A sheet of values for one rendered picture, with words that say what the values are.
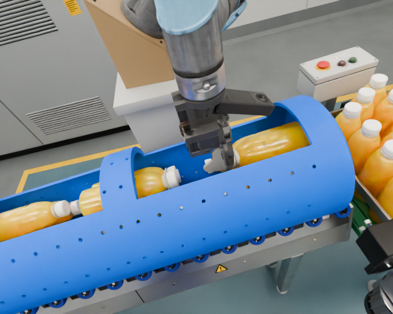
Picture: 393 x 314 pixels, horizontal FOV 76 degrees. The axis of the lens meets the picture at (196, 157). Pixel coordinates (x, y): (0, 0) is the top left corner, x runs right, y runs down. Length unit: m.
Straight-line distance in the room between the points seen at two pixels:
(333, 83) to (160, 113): 0.56
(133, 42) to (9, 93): 1.82
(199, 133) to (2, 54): 2.01
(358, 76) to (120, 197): 0.79
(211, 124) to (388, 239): 0.46
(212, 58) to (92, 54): 1.80
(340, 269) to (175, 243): 1.32
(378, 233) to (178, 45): 0.57
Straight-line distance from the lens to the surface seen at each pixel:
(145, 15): 0.79
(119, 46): 0.81
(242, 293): 1.63
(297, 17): 3.71
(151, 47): 0.80
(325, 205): 0.56
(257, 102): 0.46
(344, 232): 0.83
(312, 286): 1.66
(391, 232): 0.71
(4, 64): 2.36
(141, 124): 0.89
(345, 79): 0.94
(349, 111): 0.77
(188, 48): 0.34
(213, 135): 0.43
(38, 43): 2.18
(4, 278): 0.62
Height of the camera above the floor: 1.60
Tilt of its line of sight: 50 degrees down
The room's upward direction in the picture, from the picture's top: 17 degrees counter-clockwise
